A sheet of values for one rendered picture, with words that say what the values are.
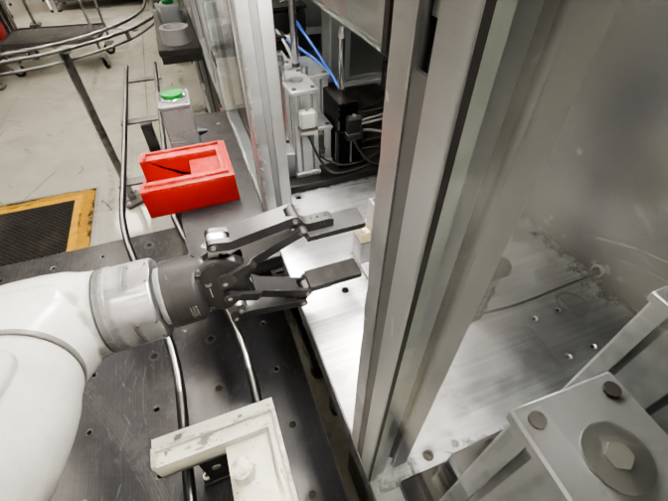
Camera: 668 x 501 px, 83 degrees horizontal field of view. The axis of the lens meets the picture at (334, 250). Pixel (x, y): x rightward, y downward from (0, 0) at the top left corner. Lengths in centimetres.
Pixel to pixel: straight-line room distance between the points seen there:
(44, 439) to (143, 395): 46
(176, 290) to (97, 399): 44
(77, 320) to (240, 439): 22
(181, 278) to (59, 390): 14
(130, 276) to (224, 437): 21
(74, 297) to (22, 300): 4
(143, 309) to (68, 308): 6
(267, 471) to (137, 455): 31
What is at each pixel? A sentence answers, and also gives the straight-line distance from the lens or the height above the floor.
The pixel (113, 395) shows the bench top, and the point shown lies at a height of 68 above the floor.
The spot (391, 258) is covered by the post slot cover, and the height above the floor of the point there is 121.
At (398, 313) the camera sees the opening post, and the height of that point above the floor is 118.
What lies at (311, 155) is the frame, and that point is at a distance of 71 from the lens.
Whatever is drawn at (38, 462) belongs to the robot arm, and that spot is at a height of 107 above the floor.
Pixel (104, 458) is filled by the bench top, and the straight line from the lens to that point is 77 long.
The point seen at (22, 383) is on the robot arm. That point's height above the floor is 109.
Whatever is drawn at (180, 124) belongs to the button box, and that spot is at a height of 99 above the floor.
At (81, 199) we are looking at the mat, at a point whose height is 1.
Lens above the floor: 134
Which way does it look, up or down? 46 degrees down
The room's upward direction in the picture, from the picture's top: straight up
